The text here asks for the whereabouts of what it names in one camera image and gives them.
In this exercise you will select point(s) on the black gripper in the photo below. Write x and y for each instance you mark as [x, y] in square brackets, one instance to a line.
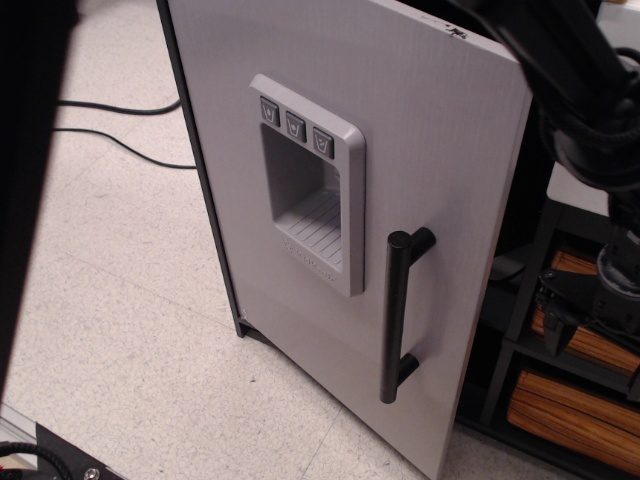
[606, 303]

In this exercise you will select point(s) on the black bar door handle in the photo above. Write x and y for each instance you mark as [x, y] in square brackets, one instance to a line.
[403, 251]

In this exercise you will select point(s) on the grey toy fridge door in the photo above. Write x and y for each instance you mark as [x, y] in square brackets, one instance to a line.
[425, 150]

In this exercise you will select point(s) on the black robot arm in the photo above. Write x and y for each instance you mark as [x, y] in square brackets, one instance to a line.
[588, 95]

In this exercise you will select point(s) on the dark grey fridge cabinet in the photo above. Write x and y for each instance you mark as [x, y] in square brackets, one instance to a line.
[210, 210]

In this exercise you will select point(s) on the upper wooden drawer box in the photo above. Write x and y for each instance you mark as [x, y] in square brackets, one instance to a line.
[586, 344]

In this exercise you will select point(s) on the dark grey shelf unit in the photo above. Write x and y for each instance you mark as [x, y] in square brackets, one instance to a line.
[510, 339]

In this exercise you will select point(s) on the grey water dispenser panel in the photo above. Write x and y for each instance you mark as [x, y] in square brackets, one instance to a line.
[316, 173]

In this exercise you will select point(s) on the white counter panel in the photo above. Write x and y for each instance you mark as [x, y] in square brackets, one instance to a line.
[619, 23]

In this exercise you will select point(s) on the yellow handled toy knife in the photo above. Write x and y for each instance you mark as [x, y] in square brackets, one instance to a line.
[508, 265]

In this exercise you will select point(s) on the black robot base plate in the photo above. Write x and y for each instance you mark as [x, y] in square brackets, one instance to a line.
[80, 464]

